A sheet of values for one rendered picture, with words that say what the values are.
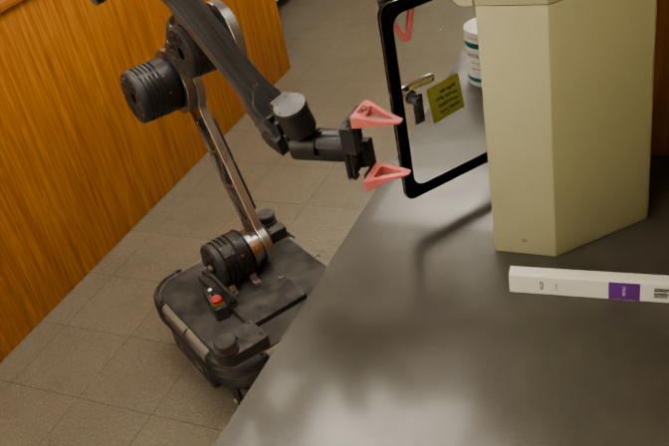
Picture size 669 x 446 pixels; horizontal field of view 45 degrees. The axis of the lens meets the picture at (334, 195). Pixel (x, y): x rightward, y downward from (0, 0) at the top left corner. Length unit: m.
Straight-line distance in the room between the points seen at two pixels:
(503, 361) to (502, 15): 0.53
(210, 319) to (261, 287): 0.19
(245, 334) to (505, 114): 1.34
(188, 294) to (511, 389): 1.69
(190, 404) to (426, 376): 1.54
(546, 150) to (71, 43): 2.35
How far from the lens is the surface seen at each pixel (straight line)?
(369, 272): 1.50
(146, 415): 2.76
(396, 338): 1.36
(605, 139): 1.44
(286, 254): 2.82
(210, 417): 2.67
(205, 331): 2.60
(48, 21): 3.29
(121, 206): 3.63
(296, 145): 1.38
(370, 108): 1.33
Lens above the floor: 1.85
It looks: 32 degrees down
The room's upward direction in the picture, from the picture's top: 12 degrees counter-clockwise
